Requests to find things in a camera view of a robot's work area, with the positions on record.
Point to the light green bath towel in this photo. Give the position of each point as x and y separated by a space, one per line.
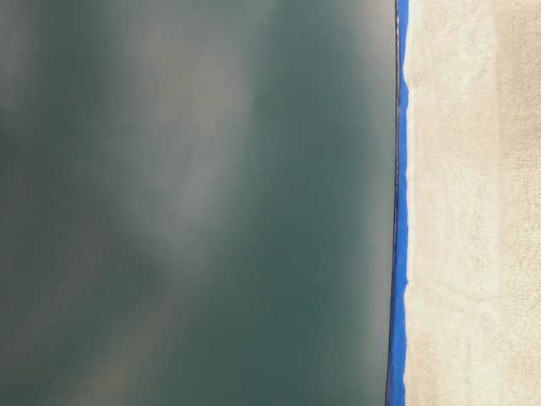
472 300

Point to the blue table cloth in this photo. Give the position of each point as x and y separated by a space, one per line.
395 387

